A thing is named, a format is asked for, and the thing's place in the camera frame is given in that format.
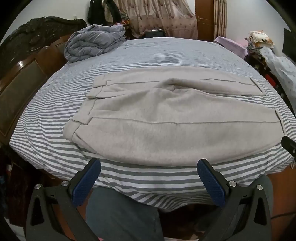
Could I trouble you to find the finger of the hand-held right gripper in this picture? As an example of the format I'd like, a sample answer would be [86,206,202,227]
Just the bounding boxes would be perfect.
[281,136,296,158]

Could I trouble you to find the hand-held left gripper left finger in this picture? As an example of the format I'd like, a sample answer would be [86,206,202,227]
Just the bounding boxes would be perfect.
[25,158,102,241]

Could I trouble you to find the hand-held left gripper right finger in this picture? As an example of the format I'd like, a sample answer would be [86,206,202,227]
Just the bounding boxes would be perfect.
[196,158,272,241]

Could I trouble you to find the person's grey trouser leg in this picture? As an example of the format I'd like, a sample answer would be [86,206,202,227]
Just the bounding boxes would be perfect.
[86,187,160,241]

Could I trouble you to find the light blue dotted cloth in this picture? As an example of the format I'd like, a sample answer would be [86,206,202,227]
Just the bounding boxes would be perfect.
[259,47,296,114]

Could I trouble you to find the dark clutter pile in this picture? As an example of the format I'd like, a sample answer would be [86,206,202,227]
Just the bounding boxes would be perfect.
[245,45,269,72]

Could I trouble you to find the floral folded bedding pile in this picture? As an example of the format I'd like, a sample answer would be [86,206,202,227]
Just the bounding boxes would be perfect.
[248,30,275,49]

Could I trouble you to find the purple cloth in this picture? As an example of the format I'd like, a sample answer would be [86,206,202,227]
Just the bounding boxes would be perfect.
[214,36,248,59]

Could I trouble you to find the dark wooden headboard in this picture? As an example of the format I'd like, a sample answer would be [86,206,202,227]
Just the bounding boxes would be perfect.
[0,16,88,144]

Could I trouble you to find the folded blue-grey comforter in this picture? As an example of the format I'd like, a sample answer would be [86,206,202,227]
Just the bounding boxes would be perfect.
[64,24,126,63]

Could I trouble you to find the striped bed sheet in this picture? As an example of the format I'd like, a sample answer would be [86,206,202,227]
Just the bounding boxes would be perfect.
[9,37,295,212]

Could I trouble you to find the brown wooden door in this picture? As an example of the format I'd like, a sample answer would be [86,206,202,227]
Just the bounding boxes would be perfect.
[195,0,215,42]

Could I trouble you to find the black box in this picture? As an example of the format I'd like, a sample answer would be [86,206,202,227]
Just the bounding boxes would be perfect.
[145,29,165,38]

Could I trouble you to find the dark hanging clothes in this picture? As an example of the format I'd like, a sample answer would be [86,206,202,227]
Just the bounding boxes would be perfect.
[87,0,122,23]

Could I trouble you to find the pink patterned curtain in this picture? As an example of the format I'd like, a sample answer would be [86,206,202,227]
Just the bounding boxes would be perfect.
[115,0,199,40]

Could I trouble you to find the black wall panel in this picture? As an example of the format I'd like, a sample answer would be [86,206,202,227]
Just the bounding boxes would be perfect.
[282,28,296,63]

